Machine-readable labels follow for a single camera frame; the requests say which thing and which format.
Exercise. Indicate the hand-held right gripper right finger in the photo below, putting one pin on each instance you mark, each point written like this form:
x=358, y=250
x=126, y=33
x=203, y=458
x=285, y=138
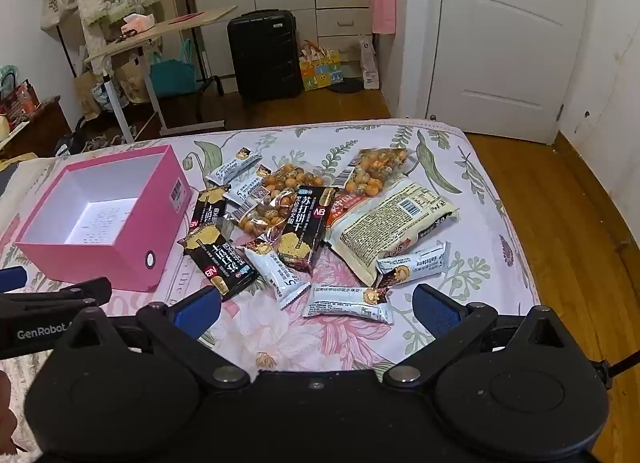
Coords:
x=437, y=312

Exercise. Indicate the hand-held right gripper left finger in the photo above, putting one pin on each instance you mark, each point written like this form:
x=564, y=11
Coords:
x=196, y=307

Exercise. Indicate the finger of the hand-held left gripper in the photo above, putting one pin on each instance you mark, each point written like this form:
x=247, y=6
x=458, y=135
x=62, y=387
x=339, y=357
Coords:
x=70, y=290
x=11, y=279

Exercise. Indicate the pink cardboard box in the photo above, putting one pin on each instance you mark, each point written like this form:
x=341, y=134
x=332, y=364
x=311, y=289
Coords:
x=125, y=243

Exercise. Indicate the clear bag of coated peanuts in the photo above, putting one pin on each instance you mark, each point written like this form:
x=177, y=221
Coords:
x=280, y=190
x=380, y=168

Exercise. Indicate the white snack bar packet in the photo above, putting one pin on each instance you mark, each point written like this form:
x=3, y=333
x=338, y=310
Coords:
x=246, y=188
x=345, y=304
x=415, y=263
x=275, y=273
x=234, y=166

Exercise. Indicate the black cracker packet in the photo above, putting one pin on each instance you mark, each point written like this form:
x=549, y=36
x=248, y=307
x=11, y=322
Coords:
x=210, y=210
x=220, y=265
x=302, y=228

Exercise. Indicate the floral bed sheet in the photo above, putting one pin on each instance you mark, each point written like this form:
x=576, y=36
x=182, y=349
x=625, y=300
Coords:
x=470, y=223

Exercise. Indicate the large beige snack bag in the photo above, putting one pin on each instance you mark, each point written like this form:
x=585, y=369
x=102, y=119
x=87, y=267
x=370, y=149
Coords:
x=385, y=228

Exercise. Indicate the pair of shoes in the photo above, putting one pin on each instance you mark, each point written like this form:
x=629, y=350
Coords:
x=92, y=140

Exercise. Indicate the wooden nightstand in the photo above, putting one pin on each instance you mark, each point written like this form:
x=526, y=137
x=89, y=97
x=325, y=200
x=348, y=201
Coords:
x=42, y=128

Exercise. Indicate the red printed bag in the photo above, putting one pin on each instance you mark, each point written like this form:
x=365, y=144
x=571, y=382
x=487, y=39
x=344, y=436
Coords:
x=17, y=100

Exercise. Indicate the brown paper bag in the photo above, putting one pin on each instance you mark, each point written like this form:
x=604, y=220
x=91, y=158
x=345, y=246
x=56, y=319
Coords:
x=89, y=93

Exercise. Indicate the teal shopping bag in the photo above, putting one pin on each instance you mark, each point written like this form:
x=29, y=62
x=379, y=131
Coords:
x=172, y=74

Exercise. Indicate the white plastic bag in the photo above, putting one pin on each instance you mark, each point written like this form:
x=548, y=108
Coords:
x=370, y=65

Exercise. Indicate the black suitcase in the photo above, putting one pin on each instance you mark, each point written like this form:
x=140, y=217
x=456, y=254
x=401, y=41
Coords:
x=264, y=55

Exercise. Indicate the colourful gift bag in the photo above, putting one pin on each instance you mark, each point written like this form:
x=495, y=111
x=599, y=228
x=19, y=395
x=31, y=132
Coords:
x=322, y=73

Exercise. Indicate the pink tissue pack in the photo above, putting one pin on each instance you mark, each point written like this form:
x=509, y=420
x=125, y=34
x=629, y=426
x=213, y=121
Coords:
x=137, y=23

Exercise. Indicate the beige tote bag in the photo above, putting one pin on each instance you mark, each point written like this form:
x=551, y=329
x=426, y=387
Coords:
x=59, y=5

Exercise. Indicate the white door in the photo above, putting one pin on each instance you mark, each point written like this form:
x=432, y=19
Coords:
x=510, y=43

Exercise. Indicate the wooden adjustable side table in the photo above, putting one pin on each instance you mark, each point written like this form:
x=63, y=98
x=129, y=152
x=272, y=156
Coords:
x=165, y=28

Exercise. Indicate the pink paper bag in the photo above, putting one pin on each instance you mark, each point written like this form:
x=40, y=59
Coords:
x=383, y=7

